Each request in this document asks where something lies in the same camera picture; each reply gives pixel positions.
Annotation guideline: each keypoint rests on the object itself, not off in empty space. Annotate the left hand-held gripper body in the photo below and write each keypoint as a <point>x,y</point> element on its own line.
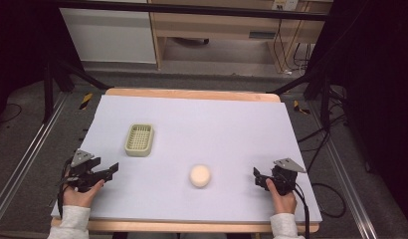
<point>82,174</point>

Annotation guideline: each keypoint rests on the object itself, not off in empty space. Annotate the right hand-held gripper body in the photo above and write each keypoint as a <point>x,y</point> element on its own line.
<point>285,177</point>

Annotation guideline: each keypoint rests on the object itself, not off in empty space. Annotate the round cream soap bar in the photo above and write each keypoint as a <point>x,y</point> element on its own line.
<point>200,176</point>

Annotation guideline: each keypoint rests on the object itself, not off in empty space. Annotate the person's left hand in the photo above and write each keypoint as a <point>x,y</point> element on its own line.
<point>80,196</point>

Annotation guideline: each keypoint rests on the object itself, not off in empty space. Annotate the person's right hand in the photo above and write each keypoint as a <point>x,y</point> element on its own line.
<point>283,202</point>

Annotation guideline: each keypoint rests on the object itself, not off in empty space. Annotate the yellow black tape marker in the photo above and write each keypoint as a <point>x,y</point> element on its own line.
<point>300,108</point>
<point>86,101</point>

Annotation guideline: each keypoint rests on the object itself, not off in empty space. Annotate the white table mat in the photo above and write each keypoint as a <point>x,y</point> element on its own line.
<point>198,139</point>

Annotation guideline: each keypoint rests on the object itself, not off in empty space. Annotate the wooden table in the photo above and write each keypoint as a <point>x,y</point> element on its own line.
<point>192,93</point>

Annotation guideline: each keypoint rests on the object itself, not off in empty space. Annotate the white cabinet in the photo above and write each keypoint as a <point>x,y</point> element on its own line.
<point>112,36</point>

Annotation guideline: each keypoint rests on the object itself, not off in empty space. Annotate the dark curtain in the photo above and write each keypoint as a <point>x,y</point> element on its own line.
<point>374,83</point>
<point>23,40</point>

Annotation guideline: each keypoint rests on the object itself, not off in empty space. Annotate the wooden desk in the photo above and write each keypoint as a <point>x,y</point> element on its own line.
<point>225,25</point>

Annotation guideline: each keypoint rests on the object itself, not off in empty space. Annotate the white power strip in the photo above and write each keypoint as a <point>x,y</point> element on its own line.
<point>285,4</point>

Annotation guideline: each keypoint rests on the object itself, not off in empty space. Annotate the aluminium floor rail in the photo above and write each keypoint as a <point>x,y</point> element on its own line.
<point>24,159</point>
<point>348,179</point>

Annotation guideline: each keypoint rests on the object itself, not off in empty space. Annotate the black frame stand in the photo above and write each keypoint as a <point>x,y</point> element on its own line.
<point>48,86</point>
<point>323,93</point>

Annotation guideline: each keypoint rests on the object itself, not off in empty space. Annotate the black frame crossbar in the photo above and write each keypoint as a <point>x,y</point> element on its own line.
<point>192,9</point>

